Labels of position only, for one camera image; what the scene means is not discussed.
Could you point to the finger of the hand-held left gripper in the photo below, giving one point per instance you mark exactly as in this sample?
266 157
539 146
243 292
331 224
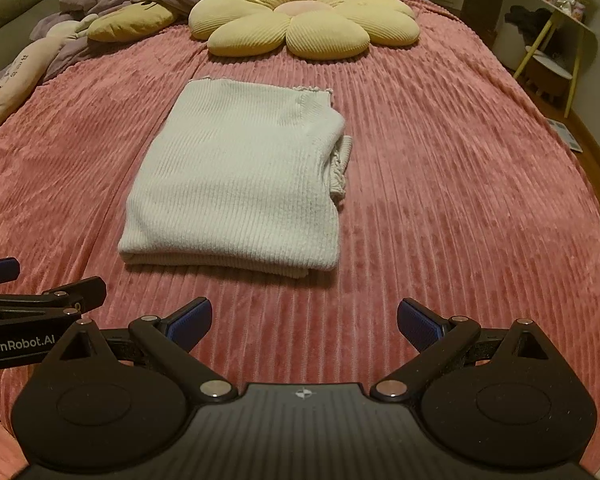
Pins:
87 290
0 269

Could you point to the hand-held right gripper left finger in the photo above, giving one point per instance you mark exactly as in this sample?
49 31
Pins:
191 322

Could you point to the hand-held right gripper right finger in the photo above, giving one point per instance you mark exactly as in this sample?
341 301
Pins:
420 325

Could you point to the white knit sweater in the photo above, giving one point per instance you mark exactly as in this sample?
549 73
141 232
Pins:
230 180

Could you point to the pink ribbed blanket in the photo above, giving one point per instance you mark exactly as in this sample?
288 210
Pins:
455 185

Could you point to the cream long plush toy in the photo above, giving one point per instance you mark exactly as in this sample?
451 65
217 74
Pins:
15 70

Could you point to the green sofa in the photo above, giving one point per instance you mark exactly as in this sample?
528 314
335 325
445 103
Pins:
5 22

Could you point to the small yellow pillow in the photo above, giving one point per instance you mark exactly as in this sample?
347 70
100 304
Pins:
130 21

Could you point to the yellow-legged side table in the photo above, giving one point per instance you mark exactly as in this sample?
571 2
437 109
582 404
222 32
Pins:
577 40

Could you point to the yellow flower-shaped pillow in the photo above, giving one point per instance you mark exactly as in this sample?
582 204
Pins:
305 15

